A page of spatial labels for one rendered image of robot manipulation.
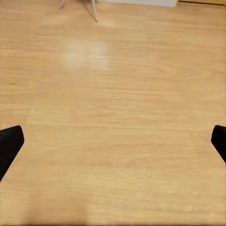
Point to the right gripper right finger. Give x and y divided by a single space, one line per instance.
218 139

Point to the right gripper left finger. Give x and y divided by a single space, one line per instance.
11 141

